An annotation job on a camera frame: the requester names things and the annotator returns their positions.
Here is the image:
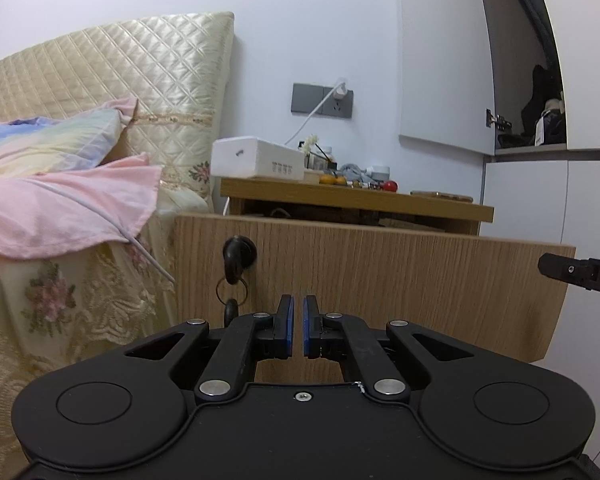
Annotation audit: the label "pink blanket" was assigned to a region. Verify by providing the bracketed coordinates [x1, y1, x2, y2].
[0, 97, 164, 261]

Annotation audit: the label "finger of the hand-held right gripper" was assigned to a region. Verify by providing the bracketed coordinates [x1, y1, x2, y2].
[537, 252, 600, 297]

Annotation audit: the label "wooden drawer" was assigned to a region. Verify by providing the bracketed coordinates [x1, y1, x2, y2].
[174, 212, 577, 386]

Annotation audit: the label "floral lace bed cover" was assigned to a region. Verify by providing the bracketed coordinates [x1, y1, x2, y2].
[0, 187, 216, 463]

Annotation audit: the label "pastel rainbow pillow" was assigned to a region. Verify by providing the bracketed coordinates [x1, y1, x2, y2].
[0, 107, 127, 179]

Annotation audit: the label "black key in lock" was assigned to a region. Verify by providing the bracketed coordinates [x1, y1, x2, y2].
[222, 236, 257, 286]

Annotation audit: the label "quilted cream headboard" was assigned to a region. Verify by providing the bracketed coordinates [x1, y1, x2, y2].
[0, 11, 236, 213]

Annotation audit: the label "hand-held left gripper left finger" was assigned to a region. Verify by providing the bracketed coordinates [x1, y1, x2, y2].
[123, 294, 295, 403]

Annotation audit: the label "metal key ring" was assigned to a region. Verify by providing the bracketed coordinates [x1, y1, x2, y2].
[216, 277, 251, 307]

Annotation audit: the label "wooden nightstand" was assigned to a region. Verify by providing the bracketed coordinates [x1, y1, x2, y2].
[220, 177, 495, 236]

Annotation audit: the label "grey cloth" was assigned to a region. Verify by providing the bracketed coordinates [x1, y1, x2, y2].
[337, 162, 377, 187]

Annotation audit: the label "white charger cable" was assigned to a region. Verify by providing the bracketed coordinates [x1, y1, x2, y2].
[284, 94, 338, 147]

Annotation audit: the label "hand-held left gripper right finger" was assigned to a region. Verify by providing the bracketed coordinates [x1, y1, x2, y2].
[303, 294, 474, 404]

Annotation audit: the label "dark clothes in wardrobe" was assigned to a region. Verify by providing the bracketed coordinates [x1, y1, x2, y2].
[496, 61, 567, 149]

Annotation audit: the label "white lower cabinet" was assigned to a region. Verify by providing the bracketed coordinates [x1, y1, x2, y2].
[479, 146, 600, 281]

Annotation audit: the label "white rectangular box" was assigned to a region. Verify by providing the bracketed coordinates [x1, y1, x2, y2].
[210, 136, 307, 181]

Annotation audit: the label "metal door hinge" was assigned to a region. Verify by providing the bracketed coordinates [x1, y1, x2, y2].
[484, 108, 512, 130]

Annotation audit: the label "white cable on bed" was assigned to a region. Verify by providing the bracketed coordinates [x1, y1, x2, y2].
[29, 179, 177, 284]

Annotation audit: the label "white wardrobe door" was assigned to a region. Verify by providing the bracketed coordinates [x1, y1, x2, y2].
[396, 0, 496, 157]

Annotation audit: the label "grey wall socket panel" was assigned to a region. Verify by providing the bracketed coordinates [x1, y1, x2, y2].
[291, 82, 354, 120]

